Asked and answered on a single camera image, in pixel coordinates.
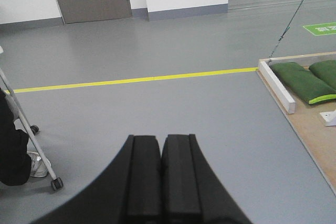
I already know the plywood door platform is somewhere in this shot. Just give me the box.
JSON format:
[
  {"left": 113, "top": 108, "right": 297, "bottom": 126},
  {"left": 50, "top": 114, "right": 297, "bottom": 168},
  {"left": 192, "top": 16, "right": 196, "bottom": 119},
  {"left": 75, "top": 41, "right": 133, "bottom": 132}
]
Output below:
[{"left": 257, "top": 51, "right": 335, "bottom": 193}]

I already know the dark guy rope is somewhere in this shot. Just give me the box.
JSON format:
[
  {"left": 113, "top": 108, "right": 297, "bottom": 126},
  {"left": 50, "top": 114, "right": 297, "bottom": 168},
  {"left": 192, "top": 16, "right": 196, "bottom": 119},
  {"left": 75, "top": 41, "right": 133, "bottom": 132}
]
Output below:
[{"left": 268, "top": 0, "right": 320, "bottom": 63}]

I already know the white diagonal brace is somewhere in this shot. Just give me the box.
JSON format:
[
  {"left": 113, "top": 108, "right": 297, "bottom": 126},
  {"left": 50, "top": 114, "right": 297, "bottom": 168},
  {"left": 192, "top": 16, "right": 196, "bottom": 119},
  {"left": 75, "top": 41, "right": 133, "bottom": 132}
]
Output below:
[{"left": 320, "top": 110, "right": 336, "bottom": 126}]

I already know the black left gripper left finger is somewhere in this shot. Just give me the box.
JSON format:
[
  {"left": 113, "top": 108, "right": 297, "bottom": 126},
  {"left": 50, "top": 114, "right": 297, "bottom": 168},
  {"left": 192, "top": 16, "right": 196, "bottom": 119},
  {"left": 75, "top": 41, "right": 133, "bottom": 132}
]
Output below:
[{"left": 35, "top": 135, "right": 162, "bottom": 223}]

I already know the white wooden base frame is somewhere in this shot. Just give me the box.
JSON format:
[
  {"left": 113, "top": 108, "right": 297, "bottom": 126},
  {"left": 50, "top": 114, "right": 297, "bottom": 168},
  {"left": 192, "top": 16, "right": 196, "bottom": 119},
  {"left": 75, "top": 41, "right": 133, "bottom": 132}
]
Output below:
[{"left": 258, "top": 60, "right": 296, "bottom": 114}]

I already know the green sandbag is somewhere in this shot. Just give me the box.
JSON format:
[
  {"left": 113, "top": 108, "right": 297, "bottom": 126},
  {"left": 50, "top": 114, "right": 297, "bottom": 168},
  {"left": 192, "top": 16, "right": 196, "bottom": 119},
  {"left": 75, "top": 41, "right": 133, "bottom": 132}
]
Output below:
[
  {"left": 309, "top": 60, "right": 336, "bottom": 89},
  {"left": 270, "top": 62, "right": 335, "bottom": 105}
]

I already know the green sandbag left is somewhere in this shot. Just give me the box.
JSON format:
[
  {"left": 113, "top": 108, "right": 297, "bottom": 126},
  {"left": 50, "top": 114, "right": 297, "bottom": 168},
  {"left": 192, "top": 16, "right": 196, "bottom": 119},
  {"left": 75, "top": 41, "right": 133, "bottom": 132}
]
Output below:
[{"left": 270, "top": 62, "right": 335, "bottom": 105}]

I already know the white sneaker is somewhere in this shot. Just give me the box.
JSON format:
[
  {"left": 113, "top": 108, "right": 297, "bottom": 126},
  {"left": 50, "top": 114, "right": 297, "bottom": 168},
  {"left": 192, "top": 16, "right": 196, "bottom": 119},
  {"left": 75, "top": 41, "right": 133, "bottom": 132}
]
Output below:
[{"left": 27, "top": 152, "right": 48, "bottom": 178}]

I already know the green sandbag right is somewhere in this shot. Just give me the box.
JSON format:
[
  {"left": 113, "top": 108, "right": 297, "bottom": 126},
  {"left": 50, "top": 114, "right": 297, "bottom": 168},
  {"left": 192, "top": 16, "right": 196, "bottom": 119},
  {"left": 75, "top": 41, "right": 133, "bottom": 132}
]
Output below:
[{"left": 309, "top": 60, "right": 336, "bottom": 89}]

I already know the person in black clothes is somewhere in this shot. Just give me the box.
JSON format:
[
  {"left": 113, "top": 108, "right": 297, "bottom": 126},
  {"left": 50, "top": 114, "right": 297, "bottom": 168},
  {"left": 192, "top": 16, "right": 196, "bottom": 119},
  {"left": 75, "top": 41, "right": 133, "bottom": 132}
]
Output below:
[{"left": 1, "top": 92, "right": 32, "bottom": 186}]

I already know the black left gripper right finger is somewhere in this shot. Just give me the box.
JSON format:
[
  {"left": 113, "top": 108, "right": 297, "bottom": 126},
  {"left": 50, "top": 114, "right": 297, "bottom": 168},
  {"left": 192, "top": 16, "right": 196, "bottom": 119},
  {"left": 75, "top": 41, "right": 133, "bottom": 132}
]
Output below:
[{"left": 162, "top": 134, "right": 251, "bottom": 223}]

